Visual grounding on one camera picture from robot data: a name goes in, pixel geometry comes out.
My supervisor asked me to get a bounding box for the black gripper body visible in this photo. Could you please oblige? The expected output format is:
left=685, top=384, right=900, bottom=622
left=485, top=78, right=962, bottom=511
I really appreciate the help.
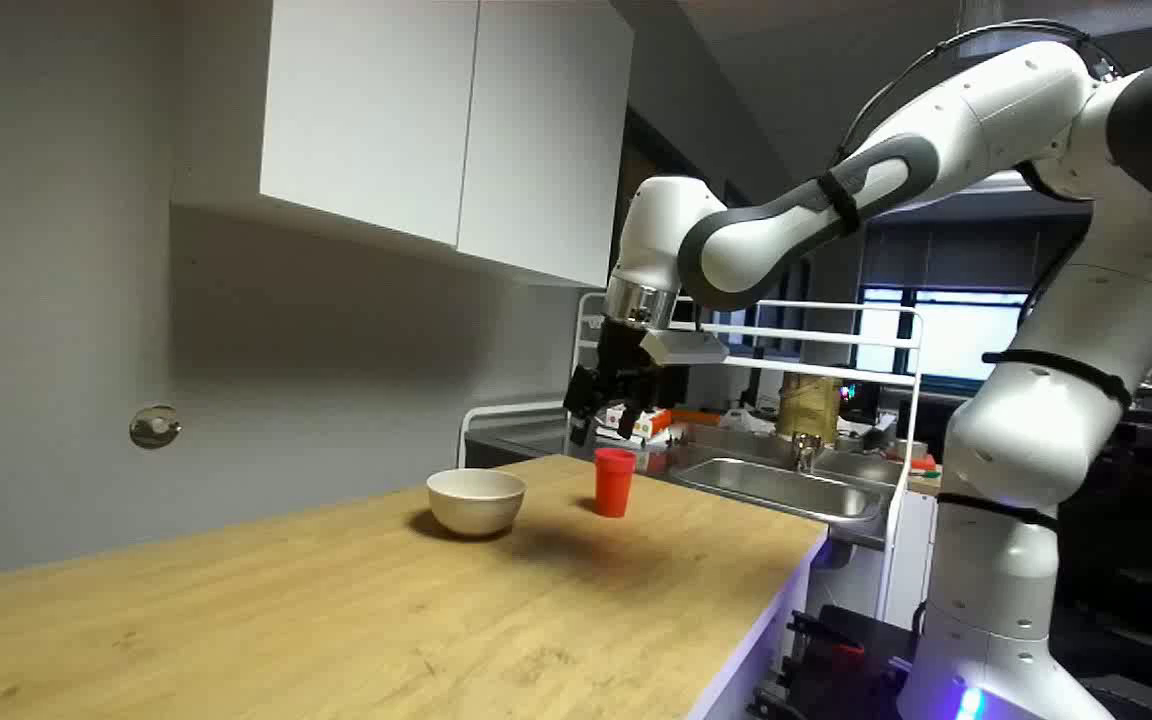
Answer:
left=573, top=321, right=659, bottom=411

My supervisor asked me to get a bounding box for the orange plastic cup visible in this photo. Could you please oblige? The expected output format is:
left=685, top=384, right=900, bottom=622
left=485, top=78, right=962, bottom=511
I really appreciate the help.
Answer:
left=591, top=448, right=634, bottom=517

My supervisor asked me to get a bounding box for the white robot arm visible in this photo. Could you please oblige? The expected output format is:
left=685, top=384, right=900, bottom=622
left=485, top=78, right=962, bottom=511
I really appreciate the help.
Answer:
left=565, top=18, right=1152, bottom=720

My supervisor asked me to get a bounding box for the white ceramic bowl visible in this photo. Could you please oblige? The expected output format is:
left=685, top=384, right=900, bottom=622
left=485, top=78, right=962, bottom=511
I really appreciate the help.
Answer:
left=424, top=466, right=524, bottom=535

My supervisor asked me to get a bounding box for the yellow sponge on faucet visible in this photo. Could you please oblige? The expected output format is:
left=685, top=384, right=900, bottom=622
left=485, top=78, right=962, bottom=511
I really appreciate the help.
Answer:
left=780, top=377, right=841, bottom=443

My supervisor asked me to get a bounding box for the stainless steel sink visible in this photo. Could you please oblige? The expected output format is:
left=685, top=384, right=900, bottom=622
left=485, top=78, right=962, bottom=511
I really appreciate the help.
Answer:
left=676, top=457, right=888, bottom=526

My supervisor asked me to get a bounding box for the white wire dish rack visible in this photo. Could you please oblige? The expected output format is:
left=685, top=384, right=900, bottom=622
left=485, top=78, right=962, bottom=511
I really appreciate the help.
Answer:
left=455, top=282, right=928, bottom=633

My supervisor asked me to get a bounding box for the white wall cabinet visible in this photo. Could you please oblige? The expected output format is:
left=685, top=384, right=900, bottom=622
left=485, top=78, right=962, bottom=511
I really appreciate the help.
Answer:
left=171, top=0, right=634, bottom=293

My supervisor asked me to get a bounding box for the round metal wall fitting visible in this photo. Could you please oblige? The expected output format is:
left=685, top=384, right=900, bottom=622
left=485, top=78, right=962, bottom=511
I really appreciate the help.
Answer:
left=128, top=402, right=179, bottom=452

